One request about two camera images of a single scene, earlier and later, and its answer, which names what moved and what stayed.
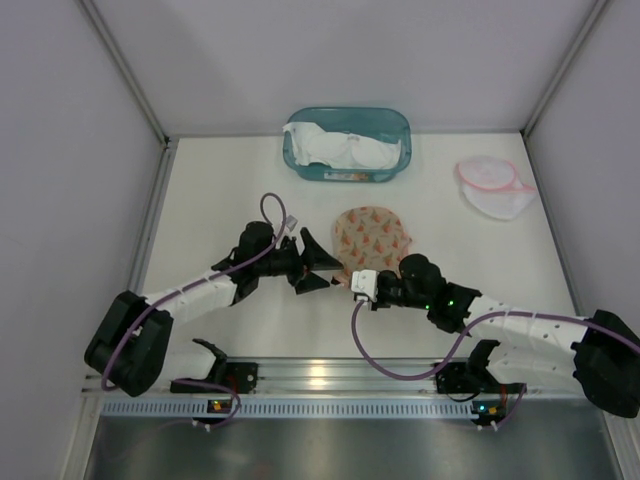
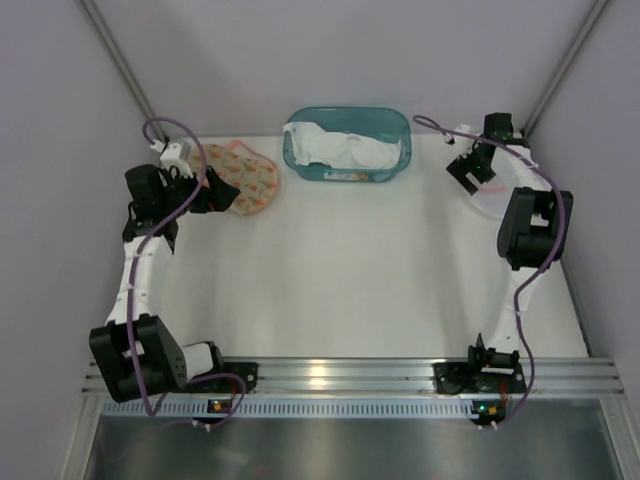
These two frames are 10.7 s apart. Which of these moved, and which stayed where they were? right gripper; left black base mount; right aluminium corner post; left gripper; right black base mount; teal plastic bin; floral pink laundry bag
Moved: right gripper; left gripper; floral pink laundry bag
Stayed: left black base mount; right aluminium corner post; teal plastic bin; right black base mount
